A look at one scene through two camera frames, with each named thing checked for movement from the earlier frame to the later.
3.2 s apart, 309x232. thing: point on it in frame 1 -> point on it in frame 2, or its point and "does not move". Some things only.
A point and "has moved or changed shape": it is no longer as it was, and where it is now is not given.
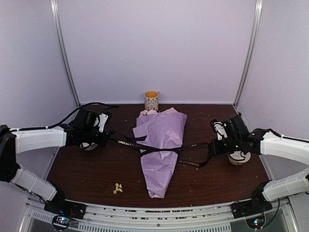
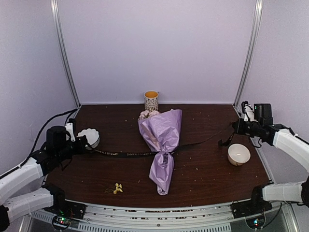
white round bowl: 236,158 does not move
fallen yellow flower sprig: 114,189 does not move
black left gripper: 102,142 -> 81,145
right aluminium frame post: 255,24 does not move
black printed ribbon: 136,142 has moved or changed shape
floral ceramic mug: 151,100 does not move
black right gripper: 217,150 -> 239,129
